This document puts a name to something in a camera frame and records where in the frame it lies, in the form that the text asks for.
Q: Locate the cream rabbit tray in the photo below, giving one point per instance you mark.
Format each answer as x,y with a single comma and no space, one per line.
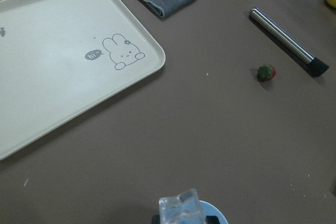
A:
59,58

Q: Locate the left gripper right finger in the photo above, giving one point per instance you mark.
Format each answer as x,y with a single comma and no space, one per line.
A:
212,220

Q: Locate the light blue cup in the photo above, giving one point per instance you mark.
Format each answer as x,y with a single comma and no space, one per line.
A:
211,210

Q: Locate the red strawberry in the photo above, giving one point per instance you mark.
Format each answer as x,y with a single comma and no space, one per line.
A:
266,72

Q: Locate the steel muddler black tip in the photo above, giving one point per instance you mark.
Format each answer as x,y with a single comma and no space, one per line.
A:
314,65

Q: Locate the clear ice cube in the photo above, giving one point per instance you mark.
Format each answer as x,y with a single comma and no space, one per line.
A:
182,208

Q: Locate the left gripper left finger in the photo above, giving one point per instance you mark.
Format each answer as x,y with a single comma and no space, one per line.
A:
155,219

